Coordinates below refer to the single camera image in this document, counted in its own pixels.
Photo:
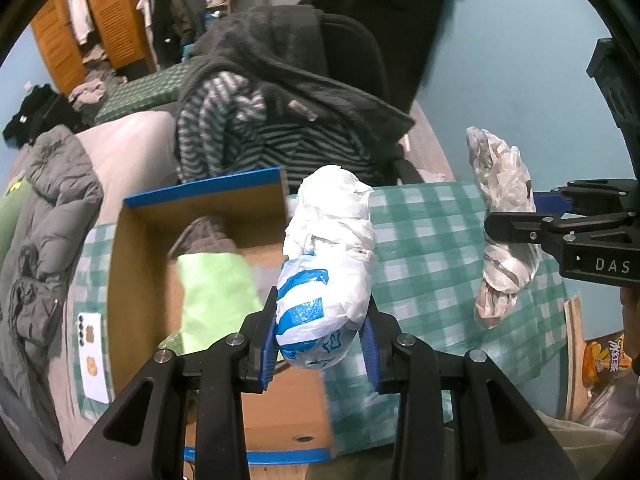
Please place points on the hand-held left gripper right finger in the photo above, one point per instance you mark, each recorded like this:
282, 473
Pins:
371, 360

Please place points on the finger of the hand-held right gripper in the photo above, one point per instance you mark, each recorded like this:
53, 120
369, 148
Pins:
515, 229
550, 201

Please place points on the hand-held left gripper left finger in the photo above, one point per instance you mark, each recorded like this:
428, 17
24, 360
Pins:
269, 355

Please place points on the clear plastic bag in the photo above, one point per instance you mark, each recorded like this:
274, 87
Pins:
615, 405
500, 185

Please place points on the light green bag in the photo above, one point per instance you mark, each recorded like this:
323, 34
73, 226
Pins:
215, 300

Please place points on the white blue printed plastic bag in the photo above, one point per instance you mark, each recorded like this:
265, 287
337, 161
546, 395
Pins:
325, 240

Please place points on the blue cardboard box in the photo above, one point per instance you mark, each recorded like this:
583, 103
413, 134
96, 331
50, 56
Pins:
142, 270

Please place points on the person's right hand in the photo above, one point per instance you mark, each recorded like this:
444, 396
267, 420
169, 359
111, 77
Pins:
632, 320

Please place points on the orange snack packet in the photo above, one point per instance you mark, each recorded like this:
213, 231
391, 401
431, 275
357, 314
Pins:
602, 360

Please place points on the green checkered tablecloth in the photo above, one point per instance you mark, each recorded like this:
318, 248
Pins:
425, 260

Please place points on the green textured cloth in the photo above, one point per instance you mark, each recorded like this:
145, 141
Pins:
171, 344

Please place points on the grey towel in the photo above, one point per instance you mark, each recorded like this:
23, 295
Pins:
205, 237

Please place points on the striped sweater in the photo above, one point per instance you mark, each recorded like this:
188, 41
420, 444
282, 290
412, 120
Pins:
235, 125

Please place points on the black hanging cloth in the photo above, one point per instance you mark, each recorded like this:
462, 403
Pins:
400, 0

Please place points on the grey puffer jacket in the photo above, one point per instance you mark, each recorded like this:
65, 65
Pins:
55, 195

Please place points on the black office chair with clothes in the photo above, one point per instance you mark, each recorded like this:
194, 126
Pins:
280, 55

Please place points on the green checkered bed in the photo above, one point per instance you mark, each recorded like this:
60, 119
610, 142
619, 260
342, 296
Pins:
145, 90

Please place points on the grey white clothes pile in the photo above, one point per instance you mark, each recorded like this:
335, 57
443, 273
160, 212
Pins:
95, 87

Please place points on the black clothes pile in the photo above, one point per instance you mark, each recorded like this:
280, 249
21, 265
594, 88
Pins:
40, 115

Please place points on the dark hanging clothes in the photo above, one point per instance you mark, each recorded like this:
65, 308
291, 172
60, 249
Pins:
175, 20

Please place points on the orange wooden wardrobe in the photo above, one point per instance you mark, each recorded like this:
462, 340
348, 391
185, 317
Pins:
115, 15

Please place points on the white hanging shirt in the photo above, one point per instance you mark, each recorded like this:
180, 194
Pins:
80, 10

